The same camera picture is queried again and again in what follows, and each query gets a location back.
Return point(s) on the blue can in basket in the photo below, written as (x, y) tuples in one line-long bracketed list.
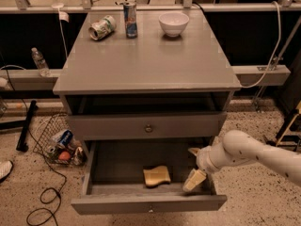
[(64, 138)]

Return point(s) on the orange fruit in basket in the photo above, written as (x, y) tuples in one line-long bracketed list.
[(64, 156)]

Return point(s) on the open grey bottom drawer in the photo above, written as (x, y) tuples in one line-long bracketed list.
[(114, 181)]

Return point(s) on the black bar on floor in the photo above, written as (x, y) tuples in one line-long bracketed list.
[(21, 145)]

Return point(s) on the closed grey drawer with knob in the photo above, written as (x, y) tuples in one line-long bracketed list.
[(110, 127)]

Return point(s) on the grey wooden drawer cabinet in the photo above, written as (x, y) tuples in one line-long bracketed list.
[(150, 74)]

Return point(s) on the white ceramic bowl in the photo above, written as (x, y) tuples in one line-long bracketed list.
[(173, 23)]

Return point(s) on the wheeled cart base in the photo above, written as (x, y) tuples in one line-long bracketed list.
[(285, 136)]

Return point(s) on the wire basket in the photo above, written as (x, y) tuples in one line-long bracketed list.
[(46, 144)]

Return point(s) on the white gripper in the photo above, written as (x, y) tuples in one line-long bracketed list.
[(203, 160)]

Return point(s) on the crushed green soda can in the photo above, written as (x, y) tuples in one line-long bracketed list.
[(102, 28)]

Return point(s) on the white shoe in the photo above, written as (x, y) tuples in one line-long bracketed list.
[(5, 170)]

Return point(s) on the metal railing frame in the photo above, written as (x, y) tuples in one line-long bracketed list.
[(150, 7)]

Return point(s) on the clear plastic water bottle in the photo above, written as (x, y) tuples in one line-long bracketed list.
[(40, 62)]

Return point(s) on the yellow sponge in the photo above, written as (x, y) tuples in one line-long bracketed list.
[(156, 176)]

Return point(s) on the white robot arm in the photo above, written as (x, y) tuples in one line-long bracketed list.
[(237, 148)]

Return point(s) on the upright blue energy drink can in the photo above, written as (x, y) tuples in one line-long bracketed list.
[(129, 12)]

